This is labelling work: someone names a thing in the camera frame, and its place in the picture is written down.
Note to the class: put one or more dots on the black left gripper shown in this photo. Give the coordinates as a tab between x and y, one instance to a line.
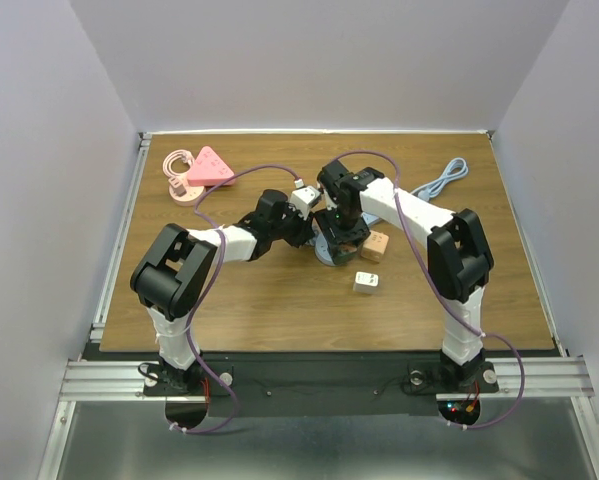
305	228

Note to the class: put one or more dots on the aluminium rail frame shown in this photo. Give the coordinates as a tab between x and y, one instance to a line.
98	379

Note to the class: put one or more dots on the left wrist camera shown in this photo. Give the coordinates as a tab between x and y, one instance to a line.
304	197

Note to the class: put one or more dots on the round light blue power socket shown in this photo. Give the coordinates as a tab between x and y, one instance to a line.
323	255

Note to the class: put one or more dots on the white-blue power strip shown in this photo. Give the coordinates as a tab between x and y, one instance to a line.
370	219

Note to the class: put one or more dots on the pink round socket base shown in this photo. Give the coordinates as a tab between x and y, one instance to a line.
182	193

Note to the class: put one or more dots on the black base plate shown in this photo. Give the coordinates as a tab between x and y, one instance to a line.
302	384

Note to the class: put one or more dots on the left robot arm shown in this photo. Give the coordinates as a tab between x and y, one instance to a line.
172	277

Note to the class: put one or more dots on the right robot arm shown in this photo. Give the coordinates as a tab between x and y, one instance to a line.
459	259

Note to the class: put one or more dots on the tan cube socket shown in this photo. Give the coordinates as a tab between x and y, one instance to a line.
375	246

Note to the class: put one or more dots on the pink triangular power strip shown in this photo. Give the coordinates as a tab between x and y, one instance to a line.
208	169

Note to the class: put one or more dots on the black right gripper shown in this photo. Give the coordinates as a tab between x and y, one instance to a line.
354	236

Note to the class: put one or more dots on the white cube socket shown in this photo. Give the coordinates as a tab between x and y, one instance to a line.
366	282

